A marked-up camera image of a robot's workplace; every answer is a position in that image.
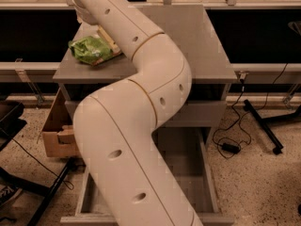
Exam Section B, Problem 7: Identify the metal rail bracket left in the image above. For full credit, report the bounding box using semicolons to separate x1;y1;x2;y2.
15;69;45;107

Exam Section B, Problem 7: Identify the closed grey top drawer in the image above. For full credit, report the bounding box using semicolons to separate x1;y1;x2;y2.
70;98;226;132

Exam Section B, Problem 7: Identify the black stand leg left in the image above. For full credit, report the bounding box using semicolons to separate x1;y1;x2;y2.
0;158;75;226

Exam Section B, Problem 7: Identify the black sneaker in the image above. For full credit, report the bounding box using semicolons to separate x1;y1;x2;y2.
0;186;22;207

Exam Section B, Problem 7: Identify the cardboard box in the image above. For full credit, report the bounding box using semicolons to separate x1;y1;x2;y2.
41;90;80;158

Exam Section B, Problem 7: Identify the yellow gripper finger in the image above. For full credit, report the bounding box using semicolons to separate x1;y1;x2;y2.
97;26;121;55

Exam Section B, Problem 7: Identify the black stand leg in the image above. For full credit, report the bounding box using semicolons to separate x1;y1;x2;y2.
0;158;75;226
244;100;301;155

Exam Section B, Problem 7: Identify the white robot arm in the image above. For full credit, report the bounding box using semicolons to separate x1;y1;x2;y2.
73;0;203;226

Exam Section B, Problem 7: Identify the black tray left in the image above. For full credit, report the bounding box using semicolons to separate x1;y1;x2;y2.
0;101;26;151

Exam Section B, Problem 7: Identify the black stand leg right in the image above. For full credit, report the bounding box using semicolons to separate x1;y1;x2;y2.
244;100;301;155

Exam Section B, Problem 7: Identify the grey drawer cabinet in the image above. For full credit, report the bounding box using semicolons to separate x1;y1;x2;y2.
54;5;237;142

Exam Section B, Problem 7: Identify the open grey middle drawer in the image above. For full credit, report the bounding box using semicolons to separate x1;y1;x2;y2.
60;127;234;226

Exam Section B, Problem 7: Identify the green rice chip bag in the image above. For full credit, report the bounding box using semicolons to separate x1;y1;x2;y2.
68;36;121;66

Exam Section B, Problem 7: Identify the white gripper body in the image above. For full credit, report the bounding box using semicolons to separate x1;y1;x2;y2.
72;0;98;25

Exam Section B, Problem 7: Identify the black power adapter cable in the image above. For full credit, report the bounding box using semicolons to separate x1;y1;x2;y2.
212;78;253;160

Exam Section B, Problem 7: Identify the thin black cable left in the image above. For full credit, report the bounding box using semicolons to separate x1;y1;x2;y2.
0;127;75;191

